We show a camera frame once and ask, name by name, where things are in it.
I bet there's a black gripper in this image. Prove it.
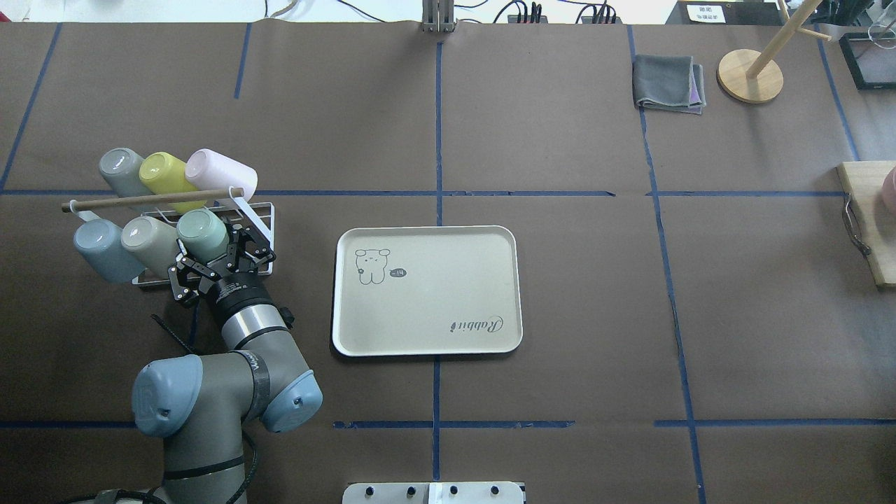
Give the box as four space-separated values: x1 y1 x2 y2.
167 223 275 328

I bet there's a green cup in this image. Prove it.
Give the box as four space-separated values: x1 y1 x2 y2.
176 208 228 263

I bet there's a beige rabbit tray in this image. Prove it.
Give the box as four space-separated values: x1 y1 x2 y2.
332 225 524 357

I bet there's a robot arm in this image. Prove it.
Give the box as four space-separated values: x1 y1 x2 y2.
71 223 323 503

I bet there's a beige cup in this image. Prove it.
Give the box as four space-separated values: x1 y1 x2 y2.
120 215 182 279

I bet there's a pink cup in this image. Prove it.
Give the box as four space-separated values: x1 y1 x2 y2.
183 148 258 201

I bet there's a yellow cup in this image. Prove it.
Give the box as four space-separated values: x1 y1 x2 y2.
138 152 198 195

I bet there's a blue cup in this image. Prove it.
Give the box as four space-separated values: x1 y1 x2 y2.
73 219 146 284

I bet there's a grey cup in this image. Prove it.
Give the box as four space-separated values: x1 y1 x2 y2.
99 147 154 197

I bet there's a grey folded cloth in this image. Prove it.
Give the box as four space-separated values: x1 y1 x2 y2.
631 54 707 115

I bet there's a wooden mug tree stand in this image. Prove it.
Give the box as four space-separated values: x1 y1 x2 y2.
716 1 833 104

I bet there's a wooden cutting board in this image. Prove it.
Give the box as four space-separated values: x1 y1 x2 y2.
837 160 895 289

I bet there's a pink bowl under green bowl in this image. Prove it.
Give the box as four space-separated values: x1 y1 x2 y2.
881 167 896 215

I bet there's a white wire cup rack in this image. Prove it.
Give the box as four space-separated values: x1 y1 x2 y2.
62 186 275 288

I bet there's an aluminium frame post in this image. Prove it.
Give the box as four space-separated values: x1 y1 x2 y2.
420 0 457 33

